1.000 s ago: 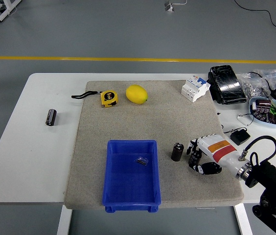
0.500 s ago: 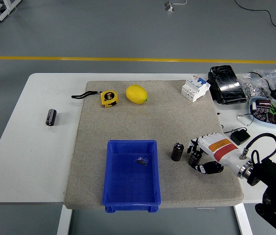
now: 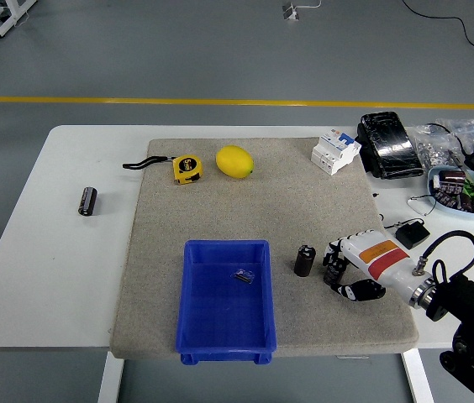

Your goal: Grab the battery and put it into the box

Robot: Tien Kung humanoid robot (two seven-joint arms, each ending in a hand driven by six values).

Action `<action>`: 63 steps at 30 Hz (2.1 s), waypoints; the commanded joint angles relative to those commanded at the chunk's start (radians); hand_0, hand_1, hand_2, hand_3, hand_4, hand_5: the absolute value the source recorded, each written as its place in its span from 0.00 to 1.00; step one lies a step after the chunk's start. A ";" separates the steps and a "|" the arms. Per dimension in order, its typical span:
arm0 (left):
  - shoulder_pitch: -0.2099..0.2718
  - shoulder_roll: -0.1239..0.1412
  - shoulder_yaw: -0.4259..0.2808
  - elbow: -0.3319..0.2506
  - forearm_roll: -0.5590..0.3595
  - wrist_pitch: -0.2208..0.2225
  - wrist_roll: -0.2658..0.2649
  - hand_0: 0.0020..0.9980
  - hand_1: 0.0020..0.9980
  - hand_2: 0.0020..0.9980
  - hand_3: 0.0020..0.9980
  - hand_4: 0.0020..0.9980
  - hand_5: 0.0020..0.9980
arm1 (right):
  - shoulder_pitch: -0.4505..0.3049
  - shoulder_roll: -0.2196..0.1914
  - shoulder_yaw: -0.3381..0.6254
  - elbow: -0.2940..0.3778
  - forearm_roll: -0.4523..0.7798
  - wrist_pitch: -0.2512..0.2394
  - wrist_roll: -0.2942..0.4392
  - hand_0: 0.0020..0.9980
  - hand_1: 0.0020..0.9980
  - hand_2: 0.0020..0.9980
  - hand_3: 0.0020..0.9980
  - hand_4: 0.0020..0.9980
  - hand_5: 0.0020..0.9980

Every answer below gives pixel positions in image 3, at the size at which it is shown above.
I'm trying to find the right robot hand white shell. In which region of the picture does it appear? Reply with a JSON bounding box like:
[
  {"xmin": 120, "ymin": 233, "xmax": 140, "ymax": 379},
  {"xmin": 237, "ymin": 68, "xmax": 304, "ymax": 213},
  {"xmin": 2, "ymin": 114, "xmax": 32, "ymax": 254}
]
[{"xmin": 322, "ymin": 228, "xmax": 432, "ymax": 302}]

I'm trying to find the black cylindrical battery white print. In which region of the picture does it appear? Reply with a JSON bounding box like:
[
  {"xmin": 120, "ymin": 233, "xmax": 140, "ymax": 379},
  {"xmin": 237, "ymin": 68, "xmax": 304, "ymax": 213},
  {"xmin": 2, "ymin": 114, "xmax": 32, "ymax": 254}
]
[
  {"xmin": 323, "ymin": 256, "xmax": 345, "ymax": 286},
  {"xmin": 293, "ymin": 244, "xmax": 317, "ymax": 278},
  {"xmin": 77, "ymin": 186, "xmax": 97, "ymax": 217}
]

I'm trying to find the blue plastic box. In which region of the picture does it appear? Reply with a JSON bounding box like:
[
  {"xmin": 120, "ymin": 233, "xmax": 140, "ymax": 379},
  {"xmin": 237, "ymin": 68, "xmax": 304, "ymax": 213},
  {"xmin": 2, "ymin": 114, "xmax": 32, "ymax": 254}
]
[{"xmin": 176, "ymin": 238, "xmax": 278, "ymax": 365}]

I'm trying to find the small black power adapter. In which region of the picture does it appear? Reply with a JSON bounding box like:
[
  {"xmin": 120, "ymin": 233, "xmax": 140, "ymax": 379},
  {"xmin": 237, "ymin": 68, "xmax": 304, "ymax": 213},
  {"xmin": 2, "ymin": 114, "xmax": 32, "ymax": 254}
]
[{"xmin": 378, "ymin": 212, "xmax": 431, "ymax": 250}]

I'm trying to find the light blue bowl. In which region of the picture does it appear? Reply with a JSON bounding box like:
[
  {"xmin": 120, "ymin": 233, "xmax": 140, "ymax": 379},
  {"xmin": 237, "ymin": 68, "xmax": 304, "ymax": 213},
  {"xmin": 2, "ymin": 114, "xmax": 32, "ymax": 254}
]
[{"xmin": 426, "ymin": 165, "xmax": 474, "ymax": 221}]

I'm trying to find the large brown capacitor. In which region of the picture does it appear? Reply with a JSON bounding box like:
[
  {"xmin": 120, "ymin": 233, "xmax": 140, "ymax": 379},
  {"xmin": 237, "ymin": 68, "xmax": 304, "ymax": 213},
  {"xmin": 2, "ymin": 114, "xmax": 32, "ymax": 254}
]
[{"xmin": 437, "ymin": 169, "xmax": 468, "ymax": 186}]

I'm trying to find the black device in clear wrap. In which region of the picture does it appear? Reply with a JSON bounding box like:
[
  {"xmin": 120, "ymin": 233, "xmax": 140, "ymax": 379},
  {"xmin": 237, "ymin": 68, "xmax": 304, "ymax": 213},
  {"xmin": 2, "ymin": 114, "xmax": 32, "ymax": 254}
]
[{"xmin": 355, "ymin": 111, "xmax": 426, "ymax": 181}]

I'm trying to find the white circuit breaker blue lever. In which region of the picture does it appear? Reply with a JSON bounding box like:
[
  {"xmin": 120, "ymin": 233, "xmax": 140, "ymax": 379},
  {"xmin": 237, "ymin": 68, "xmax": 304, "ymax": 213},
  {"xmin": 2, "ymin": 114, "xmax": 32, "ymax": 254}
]
[{"xmin": 310, "ymin": 128, "xmax": 362, "ymax": 176}]

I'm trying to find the clear bag of metal nuts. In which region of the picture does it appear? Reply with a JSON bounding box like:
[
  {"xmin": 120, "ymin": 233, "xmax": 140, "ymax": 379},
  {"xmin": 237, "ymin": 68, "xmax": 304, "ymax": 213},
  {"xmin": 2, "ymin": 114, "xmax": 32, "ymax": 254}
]
[{"xmin": 412, "ymin": 123, "xmax": 467, "ymax": 170}]

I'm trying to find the white table leg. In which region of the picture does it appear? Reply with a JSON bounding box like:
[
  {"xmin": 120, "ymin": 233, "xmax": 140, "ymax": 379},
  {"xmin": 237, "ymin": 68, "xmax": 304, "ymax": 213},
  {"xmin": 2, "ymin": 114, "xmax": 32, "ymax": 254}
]
[
  {"xmin": 400, "ymin": 348, "xmax": 435, "ymax": 403},
  {"xmin": 97, "ymin": 351, "xmax": 125, "ymax": 403}
]

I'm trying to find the grey-brown mat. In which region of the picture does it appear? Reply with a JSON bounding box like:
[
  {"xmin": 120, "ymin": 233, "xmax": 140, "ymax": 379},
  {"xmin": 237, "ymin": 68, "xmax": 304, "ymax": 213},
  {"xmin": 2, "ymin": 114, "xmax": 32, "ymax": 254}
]
[{"xmin": 108, "ymin": 137, "xmax": 419, "ymax": 361}]

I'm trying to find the small clear bag with part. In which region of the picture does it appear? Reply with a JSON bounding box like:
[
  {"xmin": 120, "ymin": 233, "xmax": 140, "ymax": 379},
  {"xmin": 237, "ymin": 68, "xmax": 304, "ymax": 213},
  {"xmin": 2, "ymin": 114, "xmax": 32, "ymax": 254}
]
[{"xmin": 230, "ymin": 267, "xmax": 255, "ymax": 285}]

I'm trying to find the yellow lemon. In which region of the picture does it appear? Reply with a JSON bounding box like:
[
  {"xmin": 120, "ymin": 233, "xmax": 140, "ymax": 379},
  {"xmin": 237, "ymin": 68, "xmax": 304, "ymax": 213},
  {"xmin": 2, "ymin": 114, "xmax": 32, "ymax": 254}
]
[{"xmin": 215, "ymin": 144, "xmax": 255, "ymax": 180}]

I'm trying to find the thin looped wire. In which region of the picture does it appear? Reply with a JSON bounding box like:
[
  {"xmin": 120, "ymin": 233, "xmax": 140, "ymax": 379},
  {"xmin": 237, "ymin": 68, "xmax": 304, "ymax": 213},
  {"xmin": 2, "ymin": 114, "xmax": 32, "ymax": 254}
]
[{"xmin": 407, "ymin": 194, "xmax": 438, "ymax": 217}]

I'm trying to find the yellow tape measure black strap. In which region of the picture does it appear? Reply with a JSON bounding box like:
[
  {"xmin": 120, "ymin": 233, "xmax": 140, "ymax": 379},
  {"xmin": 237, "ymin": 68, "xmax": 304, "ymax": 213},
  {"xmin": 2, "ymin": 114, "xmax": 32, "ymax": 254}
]
[{"xmin": 122, "ymin": 154, "xmax": 204, "ymax": 186}]

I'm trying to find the black floor cable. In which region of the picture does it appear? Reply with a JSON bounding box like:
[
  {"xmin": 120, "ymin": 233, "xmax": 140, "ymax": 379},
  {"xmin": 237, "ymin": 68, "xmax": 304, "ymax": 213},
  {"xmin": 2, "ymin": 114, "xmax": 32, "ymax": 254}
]
[{"xmin": 400, "ymin": 0, "xmax": 474, "ymax": 64}]

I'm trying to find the grey floor socket white cable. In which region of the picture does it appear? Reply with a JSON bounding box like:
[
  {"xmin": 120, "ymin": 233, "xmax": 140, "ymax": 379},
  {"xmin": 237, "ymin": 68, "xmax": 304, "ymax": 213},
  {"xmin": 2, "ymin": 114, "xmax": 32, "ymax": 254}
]
[{"xmin": 282, "ymin": 0, "xmax": 322, "ymax": 22}]

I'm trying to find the white desk frame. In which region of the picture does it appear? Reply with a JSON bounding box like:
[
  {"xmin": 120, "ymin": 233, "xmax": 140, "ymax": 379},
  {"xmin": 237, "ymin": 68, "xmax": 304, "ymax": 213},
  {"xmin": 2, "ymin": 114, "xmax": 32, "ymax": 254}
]
[{"xmin": 0, "ymin": 0, "xmax": 39, "ymax": 41}]

